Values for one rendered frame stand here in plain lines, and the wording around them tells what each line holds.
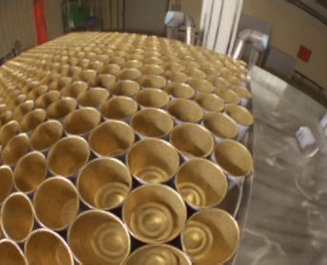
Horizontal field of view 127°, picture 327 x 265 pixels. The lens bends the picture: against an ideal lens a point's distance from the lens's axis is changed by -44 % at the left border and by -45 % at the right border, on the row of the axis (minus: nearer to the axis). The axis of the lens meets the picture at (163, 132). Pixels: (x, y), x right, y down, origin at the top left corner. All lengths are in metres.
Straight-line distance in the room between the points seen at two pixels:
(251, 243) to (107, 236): 0.25
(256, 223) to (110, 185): 0.29
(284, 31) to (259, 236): 9.09
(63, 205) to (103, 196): 0.07
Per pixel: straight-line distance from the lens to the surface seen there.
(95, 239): 0.25
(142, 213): 0.24
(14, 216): 0.28
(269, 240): 0.35
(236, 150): 0.26
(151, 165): 0.27
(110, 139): 0.27
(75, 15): 9.13
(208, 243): 0.25
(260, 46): 1.24
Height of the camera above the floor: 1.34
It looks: 46 degrees down
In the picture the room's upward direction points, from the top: 6 degrees clockwise
